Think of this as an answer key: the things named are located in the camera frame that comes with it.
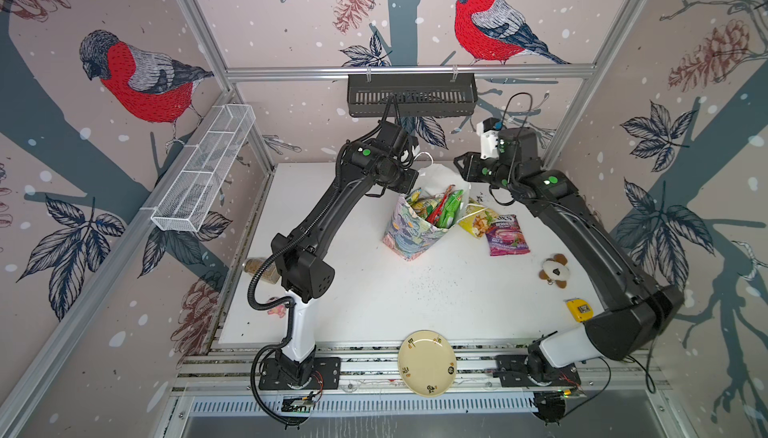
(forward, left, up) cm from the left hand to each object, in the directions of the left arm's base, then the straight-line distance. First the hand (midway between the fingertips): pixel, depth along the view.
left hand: (411, 182), depth 79 cm
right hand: (0, -10, +7) cm, 13 cm away
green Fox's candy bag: (+3, -4, -13) cm, 14 cm away
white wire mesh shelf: (-8, +55, +3) cm, 56 cm away
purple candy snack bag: (-2, -32, -25) cm, 40 cm away
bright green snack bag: (-2, -12, -10) cm, 15 cm away
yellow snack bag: (+2, -24, -24) cm, 33 cm away
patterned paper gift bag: (-10, +1, -11) cm, 15 cm away
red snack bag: (-5, -7, -9) cm, 13 cm away
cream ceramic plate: (-38, -3, -27) cm, 47 cm away
